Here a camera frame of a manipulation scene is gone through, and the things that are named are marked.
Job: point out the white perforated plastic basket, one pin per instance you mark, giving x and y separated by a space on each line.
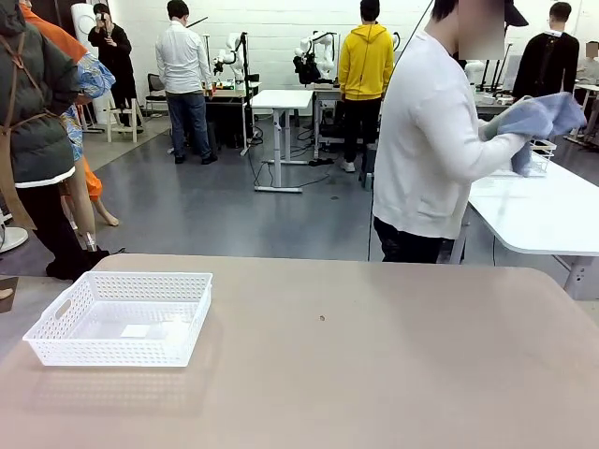
117 351

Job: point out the blue-grey cloth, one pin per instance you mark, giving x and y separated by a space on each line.
543 114

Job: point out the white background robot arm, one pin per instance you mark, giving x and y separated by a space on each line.
325 49
232 49

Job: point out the person's right forearm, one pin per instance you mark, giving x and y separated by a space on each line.
496 156

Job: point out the black floor power strip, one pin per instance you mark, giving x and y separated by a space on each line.
321 163

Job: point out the small white standing desk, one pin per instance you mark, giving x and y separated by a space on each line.
283 98

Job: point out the grey robot workbench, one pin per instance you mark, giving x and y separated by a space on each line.
325 93

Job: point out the wood-top robot workbench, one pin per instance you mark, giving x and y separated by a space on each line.
231 93

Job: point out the person in white sweater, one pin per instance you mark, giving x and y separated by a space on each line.
421 140

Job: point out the person in yellow hoodie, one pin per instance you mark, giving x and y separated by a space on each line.
366 61

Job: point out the black office chair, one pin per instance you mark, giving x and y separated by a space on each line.
156 84

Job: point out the person in white shirt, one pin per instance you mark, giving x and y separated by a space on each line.
180 61

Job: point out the white wooden step stool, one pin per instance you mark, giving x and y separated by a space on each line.
122 117

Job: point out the large white side table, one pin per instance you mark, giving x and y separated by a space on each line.
538 210

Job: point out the person in black coat photographing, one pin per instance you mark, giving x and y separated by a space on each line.
117 56

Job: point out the mannequin in orange garment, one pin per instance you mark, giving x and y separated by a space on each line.
96 77

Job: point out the mannequin in dark padded vest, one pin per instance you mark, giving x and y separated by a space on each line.
37 117

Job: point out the white round stand base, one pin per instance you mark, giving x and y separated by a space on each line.
14 238

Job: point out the person in black jacket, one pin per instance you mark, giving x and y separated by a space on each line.
545 65

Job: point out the seated person in light top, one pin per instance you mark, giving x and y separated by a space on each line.
590 65

